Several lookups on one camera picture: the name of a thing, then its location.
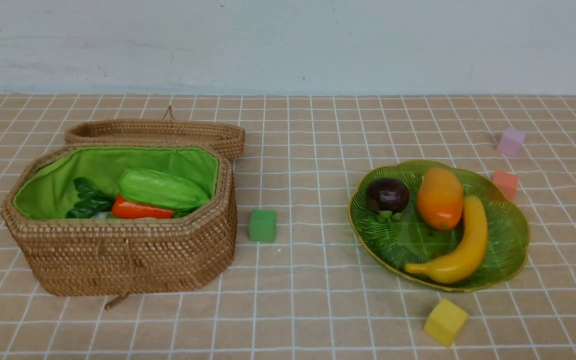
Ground dark purple toy mangosteen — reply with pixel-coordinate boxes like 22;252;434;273
365;177;410;223

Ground green toy gourd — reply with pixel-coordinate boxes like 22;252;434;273
118;168;217;211

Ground orange toy mango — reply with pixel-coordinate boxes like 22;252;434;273
415;167;464;231

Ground orange toy carrot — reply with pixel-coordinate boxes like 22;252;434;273
65;176;176;220

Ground white toy radish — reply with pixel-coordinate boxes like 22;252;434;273
88;211;159;222

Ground yellow toy banana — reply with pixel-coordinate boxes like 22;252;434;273
403;194;489;285

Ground green foam cube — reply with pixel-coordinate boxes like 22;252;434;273
248;208;277;244

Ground woven basket lid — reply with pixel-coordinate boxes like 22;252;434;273
64;106;246;159

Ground green glass leaf plate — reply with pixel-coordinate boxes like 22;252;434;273
347;159;531;293

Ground yellow foam cube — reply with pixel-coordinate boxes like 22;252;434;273
423;298;469;348

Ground orange foam cube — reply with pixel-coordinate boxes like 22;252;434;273
492;170;519;201

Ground pink foam cube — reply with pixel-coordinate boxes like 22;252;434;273
496;127;526;158

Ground woven wicker basket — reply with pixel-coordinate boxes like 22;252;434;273
0;141;238;309

